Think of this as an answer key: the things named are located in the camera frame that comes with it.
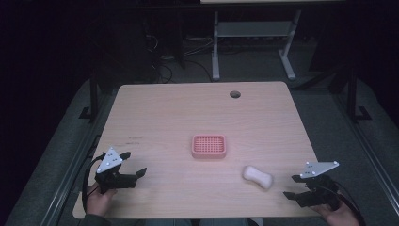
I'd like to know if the person's left hand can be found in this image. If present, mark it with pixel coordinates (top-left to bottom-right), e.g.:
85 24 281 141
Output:
85 183 118 218

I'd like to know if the pink soap dish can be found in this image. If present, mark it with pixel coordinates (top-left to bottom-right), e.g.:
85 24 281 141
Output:
190 134 228 160

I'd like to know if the metal floor rail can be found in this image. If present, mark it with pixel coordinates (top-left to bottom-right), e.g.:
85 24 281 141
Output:
331 93 399 206
40 93 102 226

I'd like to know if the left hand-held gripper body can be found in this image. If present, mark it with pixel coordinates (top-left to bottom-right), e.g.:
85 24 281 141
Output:
93 147 139 195

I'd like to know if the white metal table frame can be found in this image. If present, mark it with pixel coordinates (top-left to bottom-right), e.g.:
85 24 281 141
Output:
211 8 303 82

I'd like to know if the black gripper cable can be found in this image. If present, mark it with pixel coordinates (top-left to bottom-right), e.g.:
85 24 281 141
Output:
331 181 367 226
81 153 106 212

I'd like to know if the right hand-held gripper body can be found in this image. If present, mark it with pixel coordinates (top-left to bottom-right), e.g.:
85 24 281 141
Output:
295 160 342 211

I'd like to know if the black metal stand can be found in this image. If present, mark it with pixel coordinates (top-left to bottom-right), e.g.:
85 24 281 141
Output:
78 73 102 122
345 66 374 122

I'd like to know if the bundle of floor cables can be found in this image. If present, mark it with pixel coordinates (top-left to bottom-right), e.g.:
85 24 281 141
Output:
144 32 217 84

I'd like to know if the person's right hand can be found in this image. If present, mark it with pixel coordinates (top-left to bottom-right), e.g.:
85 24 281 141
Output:
310 202 360 226

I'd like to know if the white soap bar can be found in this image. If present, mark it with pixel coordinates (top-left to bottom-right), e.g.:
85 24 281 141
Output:
241 165 274 190

